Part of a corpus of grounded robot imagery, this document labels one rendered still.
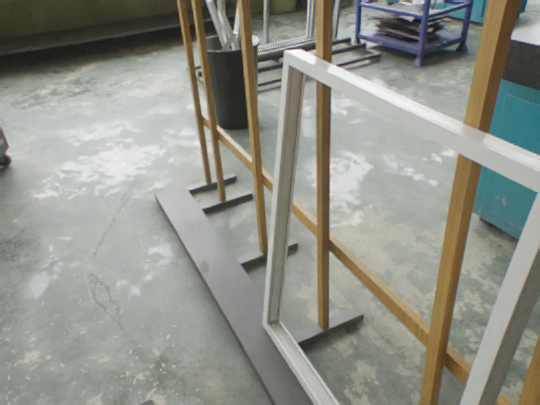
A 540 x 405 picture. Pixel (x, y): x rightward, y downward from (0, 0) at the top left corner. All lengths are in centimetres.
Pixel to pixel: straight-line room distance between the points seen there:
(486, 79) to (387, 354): 167
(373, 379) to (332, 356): 22
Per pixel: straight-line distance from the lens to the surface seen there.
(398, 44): 655
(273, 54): 647
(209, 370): 260
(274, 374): 248
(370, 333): 273
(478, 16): 789
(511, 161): 122
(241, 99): 469
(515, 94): 313
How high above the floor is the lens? 203
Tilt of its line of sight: 33 degrees down
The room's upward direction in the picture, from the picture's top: 5 degrees counter-clockwise
